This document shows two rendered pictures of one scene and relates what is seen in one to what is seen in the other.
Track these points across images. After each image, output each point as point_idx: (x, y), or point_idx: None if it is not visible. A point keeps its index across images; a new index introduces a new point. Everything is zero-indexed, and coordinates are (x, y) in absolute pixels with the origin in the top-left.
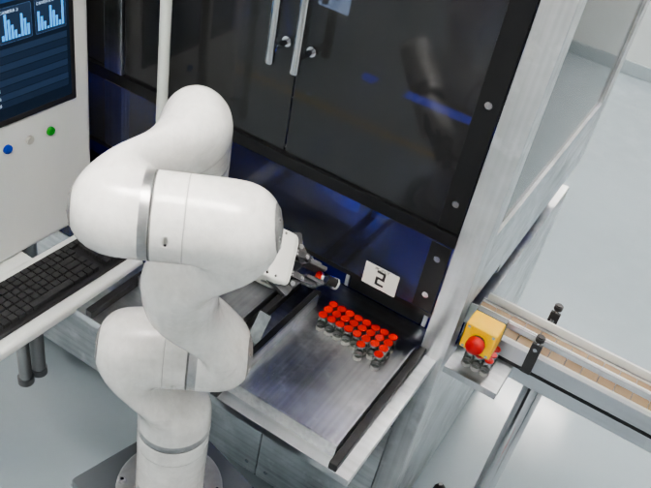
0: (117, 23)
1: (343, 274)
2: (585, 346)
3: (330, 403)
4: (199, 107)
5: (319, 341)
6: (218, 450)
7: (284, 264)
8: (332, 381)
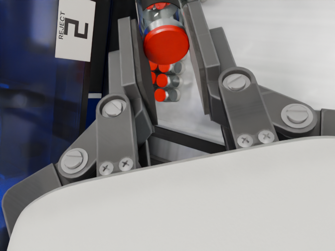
0: None
1: (89, 102)
2: None
3: (303, 14)
4: None
5: (196, 86)
6: None
7: (275, 222)
8: (258, 33)
